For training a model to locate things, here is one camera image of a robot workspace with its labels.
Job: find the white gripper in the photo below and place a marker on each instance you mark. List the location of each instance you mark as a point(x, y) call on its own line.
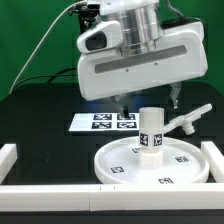
point(179, 55)

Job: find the white table base part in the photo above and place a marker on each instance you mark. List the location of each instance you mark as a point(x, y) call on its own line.
point(186, 121)

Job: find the white round table top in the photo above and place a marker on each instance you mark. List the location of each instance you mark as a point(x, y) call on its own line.
point(124, 161)

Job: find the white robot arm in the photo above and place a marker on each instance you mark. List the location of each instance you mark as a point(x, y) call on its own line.
point(130, 50)

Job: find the white marker sheet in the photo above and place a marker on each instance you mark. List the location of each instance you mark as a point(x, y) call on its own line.
point(83, 122)

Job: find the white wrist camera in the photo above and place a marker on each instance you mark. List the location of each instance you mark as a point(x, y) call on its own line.
point(106, 35)

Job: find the white right fence wall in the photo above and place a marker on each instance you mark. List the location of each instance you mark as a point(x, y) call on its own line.
point(215, 159)

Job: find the white fence wall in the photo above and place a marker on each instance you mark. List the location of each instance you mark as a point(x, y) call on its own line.
point(8, 156)
point(96, 197)
point(215, 159)

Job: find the black camera stand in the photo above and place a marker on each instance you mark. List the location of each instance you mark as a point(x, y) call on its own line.
point(87, 13)

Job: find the white front fence wall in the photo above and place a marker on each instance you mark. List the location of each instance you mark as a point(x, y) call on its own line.
point(96, 197)

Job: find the white left fence wall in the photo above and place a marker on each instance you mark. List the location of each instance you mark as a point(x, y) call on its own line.
point(8, 156)

